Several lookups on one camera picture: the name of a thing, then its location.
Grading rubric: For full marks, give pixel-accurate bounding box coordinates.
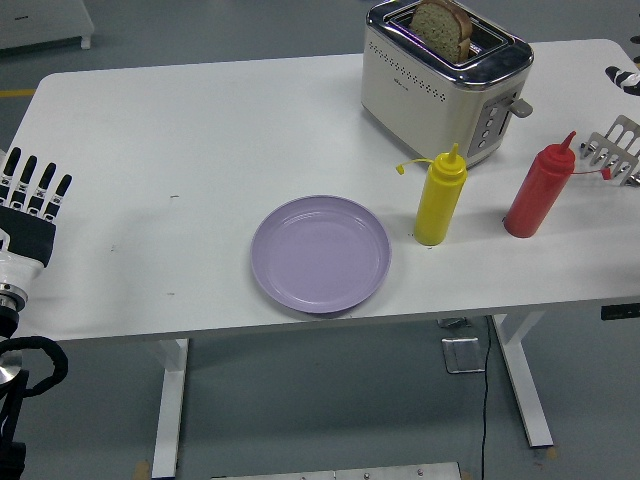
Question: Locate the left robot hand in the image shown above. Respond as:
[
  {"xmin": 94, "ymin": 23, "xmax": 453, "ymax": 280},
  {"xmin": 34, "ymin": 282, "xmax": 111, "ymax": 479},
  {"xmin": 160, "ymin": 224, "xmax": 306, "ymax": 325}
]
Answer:
[{"xmin": 0, "ymin": 146, "xmax": 74, "ymax": 301}]

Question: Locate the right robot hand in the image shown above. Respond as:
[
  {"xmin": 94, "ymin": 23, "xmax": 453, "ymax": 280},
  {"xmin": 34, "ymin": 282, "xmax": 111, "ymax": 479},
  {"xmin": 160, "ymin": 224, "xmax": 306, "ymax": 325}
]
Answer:
[{"xmin": 604, "ymin": 64, "xmax": 640, "ymax": 96}]

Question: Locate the bread slice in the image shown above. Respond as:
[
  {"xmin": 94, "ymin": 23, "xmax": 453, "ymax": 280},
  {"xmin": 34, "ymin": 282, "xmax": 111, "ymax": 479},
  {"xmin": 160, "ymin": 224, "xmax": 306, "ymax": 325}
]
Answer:
[{"xmin": 409, "ymin": 0, "xmax": 474, "ymax": 64}]

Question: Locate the cream and chrome toaster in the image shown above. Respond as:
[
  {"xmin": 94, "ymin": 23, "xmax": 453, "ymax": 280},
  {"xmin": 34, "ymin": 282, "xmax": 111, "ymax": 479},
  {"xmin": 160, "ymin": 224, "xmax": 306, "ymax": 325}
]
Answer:
[{"xmin": 360, "ymin": 0, "xmax": 535, "ymax": 170}]

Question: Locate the purple plate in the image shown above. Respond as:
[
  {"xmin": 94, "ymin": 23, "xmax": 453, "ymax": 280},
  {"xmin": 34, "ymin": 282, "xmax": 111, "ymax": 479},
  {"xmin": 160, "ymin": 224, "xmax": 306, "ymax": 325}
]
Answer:
[{"xmin": 249, "ymin": 195, "xmax": 393, "ymax": 316}]

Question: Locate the silver bread rack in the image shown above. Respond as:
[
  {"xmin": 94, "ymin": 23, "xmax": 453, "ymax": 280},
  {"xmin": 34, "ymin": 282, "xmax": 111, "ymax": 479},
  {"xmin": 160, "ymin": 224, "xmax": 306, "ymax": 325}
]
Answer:
[{"xmin": 578, "ymin": 114, "xmax": 640, "ymax": 187}]

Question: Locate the red squeeze bottle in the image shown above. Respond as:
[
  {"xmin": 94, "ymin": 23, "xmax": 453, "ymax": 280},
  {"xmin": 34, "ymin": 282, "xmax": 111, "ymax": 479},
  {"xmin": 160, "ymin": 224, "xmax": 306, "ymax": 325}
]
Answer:
[{"xmin": 502, "ymin": 130, "xmax": 614, "ymax": 239}]

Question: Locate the white table leg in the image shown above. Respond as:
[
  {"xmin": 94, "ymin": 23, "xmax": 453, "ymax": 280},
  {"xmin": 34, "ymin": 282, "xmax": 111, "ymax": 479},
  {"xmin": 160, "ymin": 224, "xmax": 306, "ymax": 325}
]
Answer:
[
  {"xmin": 490, "ymin": 312, "xmax": 555, "ymax": 449},
  {"xmin": 150, "ymin": 338, "xmax": 191, "ymax": 479}
]

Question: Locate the white cabinet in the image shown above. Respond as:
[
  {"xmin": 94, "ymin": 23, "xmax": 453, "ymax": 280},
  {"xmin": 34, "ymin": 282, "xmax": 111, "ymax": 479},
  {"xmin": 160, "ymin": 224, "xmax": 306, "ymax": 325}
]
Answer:
[{"xmin": 0, "ymin": 0, "xmax": 95, "ymax": 51}]

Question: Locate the yellow squeeze bottle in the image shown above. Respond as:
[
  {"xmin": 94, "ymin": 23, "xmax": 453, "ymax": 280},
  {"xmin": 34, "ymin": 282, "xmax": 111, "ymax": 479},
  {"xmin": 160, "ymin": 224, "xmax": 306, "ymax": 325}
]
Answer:
[{"xmin": 394, "ymin": 143, "xmax": 469, "ymax": 247}]

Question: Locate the black table control panel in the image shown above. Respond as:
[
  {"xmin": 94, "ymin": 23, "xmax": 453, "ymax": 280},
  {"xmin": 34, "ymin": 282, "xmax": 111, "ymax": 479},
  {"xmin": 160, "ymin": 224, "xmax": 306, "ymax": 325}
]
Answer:
[{"xmin": 600, "ymin": 303, "xmax": 640, "ymax": 321}]

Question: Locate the silver floor socket box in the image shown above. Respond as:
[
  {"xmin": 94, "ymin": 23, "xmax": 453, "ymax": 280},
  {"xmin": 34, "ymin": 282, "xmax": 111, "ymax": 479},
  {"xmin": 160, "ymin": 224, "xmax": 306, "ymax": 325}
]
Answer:
[{"xmin": 441, "ymin": 337, "xmax": 487, "ymax": 375}]

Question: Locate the black floor cable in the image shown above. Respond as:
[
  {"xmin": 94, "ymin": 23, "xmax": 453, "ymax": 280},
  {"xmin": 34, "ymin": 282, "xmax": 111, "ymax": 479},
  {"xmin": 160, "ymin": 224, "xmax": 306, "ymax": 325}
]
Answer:
[{"xmin": 477, "ymin": 315, "xmax": 494, "ymax": 480}]

